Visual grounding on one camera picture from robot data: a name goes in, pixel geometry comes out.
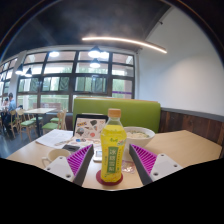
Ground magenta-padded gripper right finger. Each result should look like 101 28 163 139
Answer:
128 143 184 186

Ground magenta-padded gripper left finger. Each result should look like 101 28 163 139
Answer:
44 143 95 187

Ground yellow drink bottle green label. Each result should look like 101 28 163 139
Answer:
100 108 128 184

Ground dark smartphone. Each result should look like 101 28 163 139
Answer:
62 143 81 153

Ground white paper sheets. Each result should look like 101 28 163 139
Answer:
35 129 74 149

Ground white ceramic bowl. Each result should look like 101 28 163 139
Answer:
122 126 156 163

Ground small white device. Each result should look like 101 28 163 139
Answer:
92 149 104 163

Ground flat round red coaster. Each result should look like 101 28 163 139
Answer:
95 169 124 187

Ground sticker-covered black laptop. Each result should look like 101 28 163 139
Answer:
72 113 109 140

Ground wooden chairs with green seats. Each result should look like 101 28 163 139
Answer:
8 108 68 141

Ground wooden dining table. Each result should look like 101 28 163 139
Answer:
23 107 58 136

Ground green upholstered booth bench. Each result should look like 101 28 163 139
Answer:
72 96 162 134

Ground person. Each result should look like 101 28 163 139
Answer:
3 92 18 134
1 97 9 112

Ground black pendant ceiling lamps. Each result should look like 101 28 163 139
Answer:
14 45 110 78

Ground long curved light strip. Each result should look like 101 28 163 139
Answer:
81 36 168 54

